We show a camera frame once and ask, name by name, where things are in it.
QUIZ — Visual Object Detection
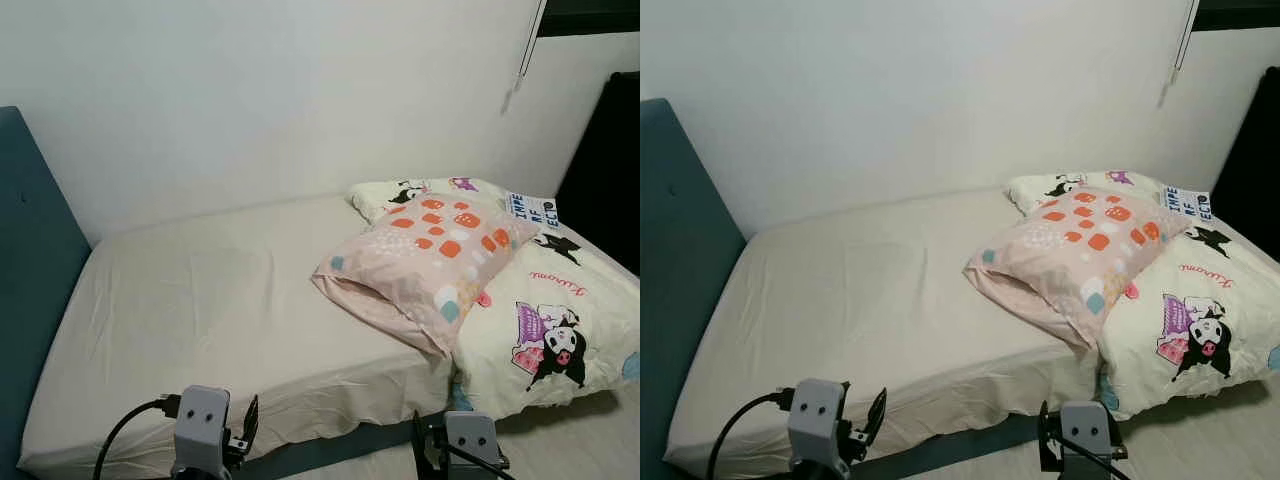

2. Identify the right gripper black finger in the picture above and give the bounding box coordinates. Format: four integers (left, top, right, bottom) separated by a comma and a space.
1037, 400, 1057, 471
412, 410, 434, 473

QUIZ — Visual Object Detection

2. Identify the pink pillow with orange patches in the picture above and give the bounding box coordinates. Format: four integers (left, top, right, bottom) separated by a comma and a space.
963, 185, 1196, 349
310, 192, 541, 359

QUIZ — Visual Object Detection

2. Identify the cream cartoon print blanket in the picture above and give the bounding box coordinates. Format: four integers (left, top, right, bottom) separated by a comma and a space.
1005, 170, 1280, 421
348, 178, 641, 421

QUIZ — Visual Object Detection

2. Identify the white book with blue letters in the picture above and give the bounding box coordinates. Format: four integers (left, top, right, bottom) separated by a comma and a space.
1162, 185, 1214, 223
505, 192, 563, 233

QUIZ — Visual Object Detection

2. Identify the black wardrobe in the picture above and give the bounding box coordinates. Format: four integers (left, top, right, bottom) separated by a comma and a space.
555, 72, 641, 276
1210, 65, 1280, 256

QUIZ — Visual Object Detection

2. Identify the dark window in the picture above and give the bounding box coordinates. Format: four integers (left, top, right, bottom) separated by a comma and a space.
1193, 0, 1280, 31
537, 0, 641, 38

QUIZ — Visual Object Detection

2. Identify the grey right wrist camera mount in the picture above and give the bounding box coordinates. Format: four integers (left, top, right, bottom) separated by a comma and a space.
445, 412, 498, 471
1060, 400, 1114, 461

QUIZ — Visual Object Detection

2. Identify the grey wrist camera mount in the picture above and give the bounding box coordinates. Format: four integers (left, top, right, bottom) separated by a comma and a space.
445, 412, 498, 471
1060, 400, 1114, 461
172, 385, 231, 471
787, 378, 849, 466

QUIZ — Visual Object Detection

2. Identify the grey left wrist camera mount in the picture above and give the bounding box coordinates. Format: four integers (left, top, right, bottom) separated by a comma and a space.
787, 378, 849, 466
172, 385, 231, 471

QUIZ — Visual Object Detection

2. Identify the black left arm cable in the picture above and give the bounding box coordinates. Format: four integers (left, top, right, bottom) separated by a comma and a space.
93, 395, 181, 480
705, 390, 796, 480

